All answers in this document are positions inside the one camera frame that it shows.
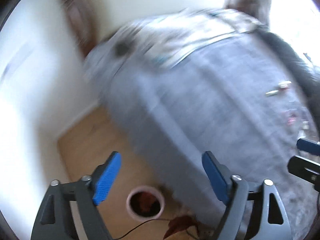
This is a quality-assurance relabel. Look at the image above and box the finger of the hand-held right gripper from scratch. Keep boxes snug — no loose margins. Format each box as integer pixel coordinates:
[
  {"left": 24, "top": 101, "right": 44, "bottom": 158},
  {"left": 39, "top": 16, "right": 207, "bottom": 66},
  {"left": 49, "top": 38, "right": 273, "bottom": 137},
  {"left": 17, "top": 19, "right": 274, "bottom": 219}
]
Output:
[
  {"left": 287, "top": 155, "right": 320, "bottom": 193},
  {"left": 296, "top": 138, "right": 320, "bottom": 156}
]

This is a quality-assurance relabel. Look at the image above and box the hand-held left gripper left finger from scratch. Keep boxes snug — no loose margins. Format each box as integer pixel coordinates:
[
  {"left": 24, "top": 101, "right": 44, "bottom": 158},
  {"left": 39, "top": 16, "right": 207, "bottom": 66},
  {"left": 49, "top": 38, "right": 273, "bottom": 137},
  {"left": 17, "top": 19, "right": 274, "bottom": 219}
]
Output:
[{"left": 30, "top": 151, "right": 122, "bottom": 240}]

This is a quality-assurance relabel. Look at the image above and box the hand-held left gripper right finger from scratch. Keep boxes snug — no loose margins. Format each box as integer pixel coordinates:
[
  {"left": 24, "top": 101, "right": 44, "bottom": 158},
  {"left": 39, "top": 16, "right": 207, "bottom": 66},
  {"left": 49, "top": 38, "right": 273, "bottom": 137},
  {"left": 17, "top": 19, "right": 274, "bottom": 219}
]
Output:
[{"left": 201, "top": 151, "right": 293, "bottom": 240}]

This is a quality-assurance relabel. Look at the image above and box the pink round bin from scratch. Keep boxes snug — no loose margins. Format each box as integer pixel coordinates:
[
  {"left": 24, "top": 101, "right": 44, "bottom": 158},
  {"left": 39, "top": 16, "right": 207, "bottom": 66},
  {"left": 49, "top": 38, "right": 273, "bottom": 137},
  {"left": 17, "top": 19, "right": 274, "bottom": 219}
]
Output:
[{"left": 126, "top": 185, "right": 165, "bottom": 220}]

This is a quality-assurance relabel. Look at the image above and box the dark red cloth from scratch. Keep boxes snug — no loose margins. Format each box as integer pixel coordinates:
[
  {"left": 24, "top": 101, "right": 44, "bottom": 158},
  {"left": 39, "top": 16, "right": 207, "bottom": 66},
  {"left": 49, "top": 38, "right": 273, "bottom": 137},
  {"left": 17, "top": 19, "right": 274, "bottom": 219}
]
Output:
[{"left": 163, "top": 215, "right": 200, "bottom": 240}]

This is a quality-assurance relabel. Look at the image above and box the grey plush blanket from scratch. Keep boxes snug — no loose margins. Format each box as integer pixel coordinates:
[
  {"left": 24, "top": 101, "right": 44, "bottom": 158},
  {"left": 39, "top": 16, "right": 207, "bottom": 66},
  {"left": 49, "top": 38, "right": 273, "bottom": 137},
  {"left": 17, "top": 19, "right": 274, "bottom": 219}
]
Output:
[{"left": 84, "top": 30, "right": 318, "bottom": 238}]

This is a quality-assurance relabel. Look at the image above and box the black cable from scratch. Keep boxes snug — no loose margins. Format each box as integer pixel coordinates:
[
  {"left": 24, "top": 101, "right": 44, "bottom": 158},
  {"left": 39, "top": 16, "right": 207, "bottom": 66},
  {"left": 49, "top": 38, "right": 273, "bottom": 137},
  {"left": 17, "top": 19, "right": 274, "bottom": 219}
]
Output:
[{"left": 117, "top": 219, "right": 173, "bottom": 240}]

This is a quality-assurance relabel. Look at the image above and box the wooden bed frame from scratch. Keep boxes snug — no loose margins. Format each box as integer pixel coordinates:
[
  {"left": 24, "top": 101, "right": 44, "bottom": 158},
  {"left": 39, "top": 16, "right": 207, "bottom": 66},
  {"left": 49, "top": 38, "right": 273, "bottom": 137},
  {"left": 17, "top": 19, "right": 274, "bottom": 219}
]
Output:
[{"left": 58, "top": 0, "right": 101, "bottom": 57}]

